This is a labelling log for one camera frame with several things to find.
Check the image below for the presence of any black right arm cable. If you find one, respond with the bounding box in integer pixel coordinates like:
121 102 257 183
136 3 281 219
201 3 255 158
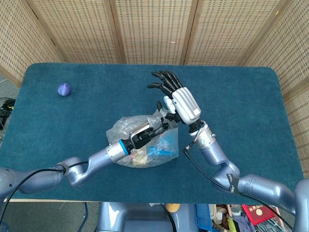
183 144 293 230

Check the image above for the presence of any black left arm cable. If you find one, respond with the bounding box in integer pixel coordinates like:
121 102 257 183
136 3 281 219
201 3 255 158
3 161 89 232

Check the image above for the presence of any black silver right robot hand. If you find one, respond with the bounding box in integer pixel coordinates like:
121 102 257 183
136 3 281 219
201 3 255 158
146 70 202 126

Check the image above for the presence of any blue-grey robot torso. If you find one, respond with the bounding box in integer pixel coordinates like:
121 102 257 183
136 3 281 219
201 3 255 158
96 202 201 232

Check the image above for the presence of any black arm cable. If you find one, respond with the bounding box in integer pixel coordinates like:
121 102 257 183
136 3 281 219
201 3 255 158
3 161 89 232
183 144 293 230

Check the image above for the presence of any blue plastic basket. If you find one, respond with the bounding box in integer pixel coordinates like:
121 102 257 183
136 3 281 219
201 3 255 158
195 203 213 231

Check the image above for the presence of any yellow orange round object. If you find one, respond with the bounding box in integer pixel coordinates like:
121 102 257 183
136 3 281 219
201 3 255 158
165 203 181 213

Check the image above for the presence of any red printed box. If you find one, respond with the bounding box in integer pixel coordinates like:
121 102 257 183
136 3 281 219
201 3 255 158
242 204 266 225

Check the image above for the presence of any blue floor cable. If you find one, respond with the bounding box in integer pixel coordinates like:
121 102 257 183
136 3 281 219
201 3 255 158
77 202 88 232

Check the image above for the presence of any gold wrapped snack pack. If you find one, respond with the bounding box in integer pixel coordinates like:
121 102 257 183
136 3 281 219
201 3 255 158
132 154 148 167

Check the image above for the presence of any teal felt table cover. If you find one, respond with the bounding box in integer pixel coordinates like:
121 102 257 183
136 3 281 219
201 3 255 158
0 63 305 205

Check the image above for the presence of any blue snack box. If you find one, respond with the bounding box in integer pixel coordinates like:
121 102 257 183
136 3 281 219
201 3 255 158
148 131 179 158

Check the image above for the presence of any blue white checkered box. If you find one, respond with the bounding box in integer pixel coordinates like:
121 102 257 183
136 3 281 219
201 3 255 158
163 96 176 114

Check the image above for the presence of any black floor cable bundle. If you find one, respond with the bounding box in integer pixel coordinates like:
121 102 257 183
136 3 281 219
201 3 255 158
0 96 16 130

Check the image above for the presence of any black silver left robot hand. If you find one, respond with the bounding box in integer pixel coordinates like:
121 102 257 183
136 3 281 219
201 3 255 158
125 120 169 153

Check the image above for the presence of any woven rattan folding screen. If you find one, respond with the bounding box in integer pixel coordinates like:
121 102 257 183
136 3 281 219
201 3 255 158
0 0 309 184

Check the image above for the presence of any clear plastic shopping bag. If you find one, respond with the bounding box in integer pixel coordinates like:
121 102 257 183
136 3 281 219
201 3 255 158
106 108 180 168

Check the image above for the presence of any purple ball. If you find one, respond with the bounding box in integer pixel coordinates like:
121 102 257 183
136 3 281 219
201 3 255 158
57 83 72 97

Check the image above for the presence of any purple cloth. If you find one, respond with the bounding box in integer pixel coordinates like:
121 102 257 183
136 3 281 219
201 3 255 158
231 212 255 232

